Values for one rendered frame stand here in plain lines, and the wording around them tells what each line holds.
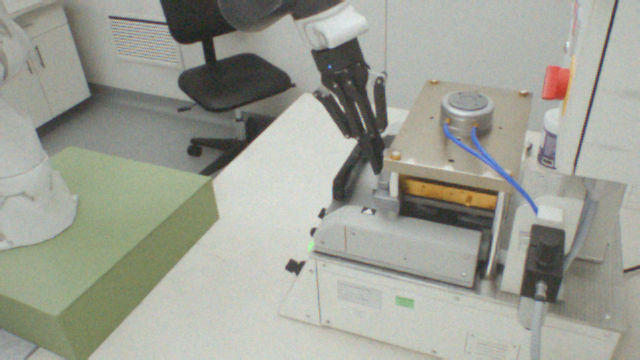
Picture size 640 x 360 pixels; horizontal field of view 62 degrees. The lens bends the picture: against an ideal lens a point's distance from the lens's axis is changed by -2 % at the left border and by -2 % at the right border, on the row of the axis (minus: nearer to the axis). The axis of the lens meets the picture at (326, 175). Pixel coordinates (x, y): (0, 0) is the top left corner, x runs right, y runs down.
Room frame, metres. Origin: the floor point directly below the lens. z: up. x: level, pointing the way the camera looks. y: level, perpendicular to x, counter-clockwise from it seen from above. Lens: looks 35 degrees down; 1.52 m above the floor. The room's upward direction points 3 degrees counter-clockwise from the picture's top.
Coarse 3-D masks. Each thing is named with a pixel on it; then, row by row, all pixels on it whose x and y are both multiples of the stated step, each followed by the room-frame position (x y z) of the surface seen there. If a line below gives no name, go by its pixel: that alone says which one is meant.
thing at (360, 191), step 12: (384, 156) 0.85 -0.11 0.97; (360, 168) 0.81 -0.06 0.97; (372, 168) 0.81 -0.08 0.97; (360, 180) 0.77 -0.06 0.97; (372, 180) 0.77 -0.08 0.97; (348, 192) 0.74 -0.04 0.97; (360, 192) 0.74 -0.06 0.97; (372, 192) 0.69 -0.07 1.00; (516, 192) 0.71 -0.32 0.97; (336, 204) 0.71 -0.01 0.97; (360, 204) 0.70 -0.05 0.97; (372, 204) 0.69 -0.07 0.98; (516, 204) 0.68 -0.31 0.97; (504, 228) 0.62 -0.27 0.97; (504, 240) 0.60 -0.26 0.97; (480, 252) 0.59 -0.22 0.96; (504, 252) 0.58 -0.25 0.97; (504, 264) 0.57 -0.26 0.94
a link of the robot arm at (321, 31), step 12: (324, 12) 0.76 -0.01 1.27; (336, 12) 0.77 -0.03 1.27; (348, 12) 0.76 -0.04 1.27; (300, 24) 0.78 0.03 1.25; (312, 24) 0.76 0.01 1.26; (324, 24) 0.75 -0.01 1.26; (336, 24) 0.74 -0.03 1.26; (348, 24) 0.73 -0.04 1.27; (360, 24) 0.73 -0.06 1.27; (300, 36) 0.78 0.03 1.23; (312, 36) 0.76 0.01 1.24; (324, 36) 0.72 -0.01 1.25; (336, 36) 0.72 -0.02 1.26; (348, 36) 0.72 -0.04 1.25; (324, 48) 0.77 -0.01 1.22
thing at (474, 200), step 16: (400, 176) 0.65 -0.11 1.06; (400, 192) 0.65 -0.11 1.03; (416, 192) 0.64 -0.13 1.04; (432, 192) 0.63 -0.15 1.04; (448, 192) 0.62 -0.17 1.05; (464, 192) 0.61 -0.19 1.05; (480, 192) 0.60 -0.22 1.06; (496, 192) 0.60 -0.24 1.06; (448, 208) 0.62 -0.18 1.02; (464, 208) 0.61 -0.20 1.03; (480, 208) 0.60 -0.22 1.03
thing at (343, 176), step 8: (352, 152) 0.80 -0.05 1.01; (360, 152) 0.80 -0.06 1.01; (352, 160) 0.78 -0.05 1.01; (360, 160) 0.80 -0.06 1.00; (344, 168) 0.75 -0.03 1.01; (352, 168) 0.76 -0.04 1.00; (336, 176) 0.73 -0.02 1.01; (344, 176) 0.73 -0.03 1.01; (336, 184) 0.72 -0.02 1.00; (344, 184) 0.72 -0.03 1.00; (336, 192) 0.72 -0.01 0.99; (344, 192) 0.72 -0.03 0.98
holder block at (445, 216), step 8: (440, 208) 0.65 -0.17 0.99; (408, 216) 0.64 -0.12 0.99; (416, 216) 0.64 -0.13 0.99; (424, 216) 0.63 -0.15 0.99; (432, 216) 0.63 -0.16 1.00; (440, 216) 0.63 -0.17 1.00; (448, 216) 0.63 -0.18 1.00; (448, 224) 0.62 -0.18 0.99; (456, 224) 0.61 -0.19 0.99; (464, 224) 0.61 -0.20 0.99; (472, 224) 0.61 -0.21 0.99; (480, 224) 0.61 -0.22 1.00; (488, 232) 0.60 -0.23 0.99; (488, 240) 0.59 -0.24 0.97
